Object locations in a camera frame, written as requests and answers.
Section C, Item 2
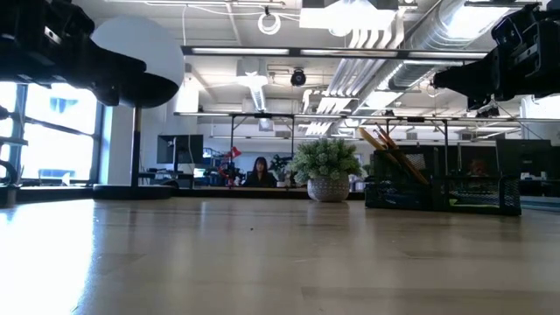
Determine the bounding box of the black monitor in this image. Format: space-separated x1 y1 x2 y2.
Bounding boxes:
156 134 205 165

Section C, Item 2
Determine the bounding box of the white cable ring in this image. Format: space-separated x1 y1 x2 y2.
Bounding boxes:
256 10 283 37

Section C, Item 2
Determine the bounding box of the silver ventilation duct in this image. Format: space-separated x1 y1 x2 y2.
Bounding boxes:
387 0 511 91

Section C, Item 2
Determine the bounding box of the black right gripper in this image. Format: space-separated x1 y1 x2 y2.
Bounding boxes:
432 3 560 111

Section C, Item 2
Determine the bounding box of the person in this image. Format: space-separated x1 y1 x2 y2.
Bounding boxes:
242 156 278 188

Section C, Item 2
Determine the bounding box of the black overhead camera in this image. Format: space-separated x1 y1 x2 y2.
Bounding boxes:
290 68 308 88

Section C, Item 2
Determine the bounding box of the white and black sphere lamp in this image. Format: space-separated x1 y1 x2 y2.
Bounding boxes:
91 15 186 200

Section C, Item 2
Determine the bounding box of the black aluminium table frame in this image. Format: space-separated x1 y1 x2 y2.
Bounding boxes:
0 45 489 201

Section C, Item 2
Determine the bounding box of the black background rig frame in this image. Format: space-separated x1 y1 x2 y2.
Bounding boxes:
173 111 450 190

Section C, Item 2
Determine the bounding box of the black mesh desk organizer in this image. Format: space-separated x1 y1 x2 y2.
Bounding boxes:
363 146 523 217

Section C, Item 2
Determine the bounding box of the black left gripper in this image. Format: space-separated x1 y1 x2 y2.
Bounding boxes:
0 0 148 107

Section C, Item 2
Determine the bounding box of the artificial succulent in patterned pot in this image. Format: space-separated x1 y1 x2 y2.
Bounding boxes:
290 136 364 204

